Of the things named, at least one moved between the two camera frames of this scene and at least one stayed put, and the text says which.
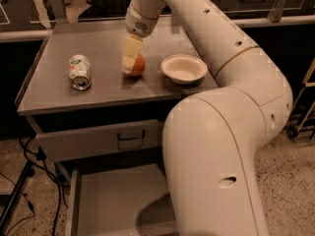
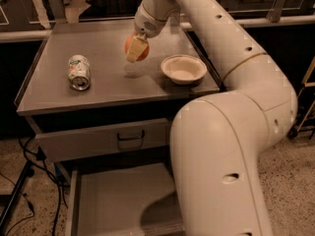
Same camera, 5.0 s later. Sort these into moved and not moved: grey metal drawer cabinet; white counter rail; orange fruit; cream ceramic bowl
Moved: orange fruit
Not moved: white counter rail; cream ceramic bowl; grey metal drawer cabinet
